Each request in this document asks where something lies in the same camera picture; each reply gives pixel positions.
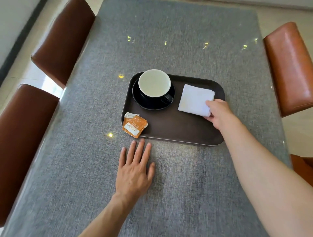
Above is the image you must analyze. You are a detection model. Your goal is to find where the person's left hand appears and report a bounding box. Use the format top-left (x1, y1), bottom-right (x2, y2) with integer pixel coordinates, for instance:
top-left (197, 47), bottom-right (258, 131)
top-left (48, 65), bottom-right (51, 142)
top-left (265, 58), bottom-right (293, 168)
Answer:
top-left (115, 138), bottom-right (156, 203)

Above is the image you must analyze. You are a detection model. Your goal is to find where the white cloth napkin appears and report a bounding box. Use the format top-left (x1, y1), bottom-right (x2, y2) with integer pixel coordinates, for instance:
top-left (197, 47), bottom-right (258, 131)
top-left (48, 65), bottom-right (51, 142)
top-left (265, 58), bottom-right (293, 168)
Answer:
top-left (177, 84), bottom-right (216, 117)

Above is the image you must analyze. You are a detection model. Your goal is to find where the dark brown tray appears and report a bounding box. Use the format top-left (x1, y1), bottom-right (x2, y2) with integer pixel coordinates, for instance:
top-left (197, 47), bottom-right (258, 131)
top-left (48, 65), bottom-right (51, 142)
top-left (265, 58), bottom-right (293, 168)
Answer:
top-left (121, 71), bottom-right (226, 146)

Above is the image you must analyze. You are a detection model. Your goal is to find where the brown leather chair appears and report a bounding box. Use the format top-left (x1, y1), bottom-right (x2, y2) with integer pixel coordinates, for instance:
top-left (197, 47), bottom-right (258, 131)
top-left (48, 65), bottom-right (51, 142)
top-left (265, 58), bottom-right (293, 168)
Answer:
top-left (263, 21), bottom-right (313, 118)
top-left (0, 84), bottom-right (60, 228)
top-left (290, 154), bottom-right (313, 187)
top-left (31, 0), bottom-right (96, 90)

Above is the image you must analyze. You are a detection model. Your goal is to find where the person's right hand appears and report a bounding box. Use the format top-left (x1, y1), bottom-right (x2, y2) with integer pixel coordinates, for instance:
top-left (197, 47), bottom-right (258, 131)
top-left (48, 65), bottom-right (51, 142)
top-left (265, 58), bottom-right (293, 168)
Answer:
top-left (203, 99), bottom-right (236, 132)

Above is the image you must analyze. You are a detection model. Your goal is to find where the black cup white inside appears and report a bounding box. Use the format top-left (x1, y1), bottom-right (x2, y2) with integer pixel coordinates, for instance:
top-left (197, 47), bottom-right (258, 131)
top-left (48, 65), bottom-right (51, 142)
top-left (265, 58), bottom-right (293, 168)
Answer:
top-left (138, 69), bottom-right (174, 104)

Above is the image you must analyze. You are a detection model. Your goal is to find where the black saucer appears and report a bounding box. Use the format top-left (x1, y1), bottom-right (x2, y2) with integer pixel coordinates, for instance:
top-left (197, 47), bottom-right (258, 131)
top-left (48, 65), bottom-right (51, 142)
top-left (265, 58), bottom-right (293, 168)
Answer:
top-left (132, 78), bottom-right (175, 111)

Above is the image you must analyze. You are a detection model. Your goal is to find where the orange and white sachet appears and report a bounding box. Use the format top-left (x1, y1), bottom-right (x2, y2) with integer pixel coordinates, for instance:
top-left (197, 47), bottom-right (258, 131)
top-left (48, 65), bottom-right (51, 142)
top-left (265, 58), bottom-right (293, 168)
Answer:
top-left (122, 112), bottom-right (140, 127)
top-left (123, 115), bottom-right (149, 139)

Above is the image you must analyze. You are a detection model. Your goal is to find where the grey fabric tablecloth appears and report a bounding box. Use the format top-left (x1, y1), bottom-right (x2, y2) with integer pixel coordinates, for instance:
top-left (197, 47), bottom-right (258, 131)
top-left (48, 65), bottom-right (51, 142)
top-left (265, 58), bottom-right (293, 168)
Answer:
top-left (0, 0), bottom-right (293, 237)

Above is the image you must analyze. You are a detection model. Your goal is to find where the person's right forearm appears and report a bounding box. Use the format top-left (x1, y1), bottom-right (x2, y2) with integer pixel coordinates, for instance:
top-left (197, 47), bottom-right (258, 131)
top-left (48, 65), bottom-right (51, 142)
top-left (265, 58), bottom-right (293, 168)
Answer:
top-left (219, 115), bottom-right (313, 237)

